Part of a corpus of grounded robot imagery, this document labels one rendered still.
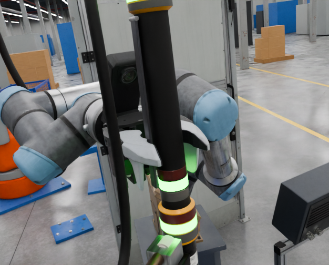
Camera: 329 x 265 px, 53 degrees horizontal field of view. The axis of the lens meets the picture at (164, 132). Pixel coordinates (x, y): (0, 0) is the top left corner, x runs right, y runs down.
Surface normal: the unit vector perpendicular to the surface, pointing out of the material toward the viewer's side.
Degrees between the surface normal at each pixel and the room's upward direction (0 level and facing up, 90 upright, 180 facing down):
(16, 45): 90
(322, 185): 15
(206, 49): 90
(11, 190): 90
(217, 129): 108
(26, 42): 90
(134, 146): 42
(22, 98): 25
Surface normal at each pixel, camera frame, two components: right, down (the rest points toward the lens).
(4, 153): 0.61, 0.17
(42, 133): -0.22, -0.60
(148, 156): -0.47, -0.48
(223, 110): 0.61, 0.47
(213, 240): -0.13, -0.94
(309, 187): 0.00, -0.85
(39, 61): 0.15, 0.29
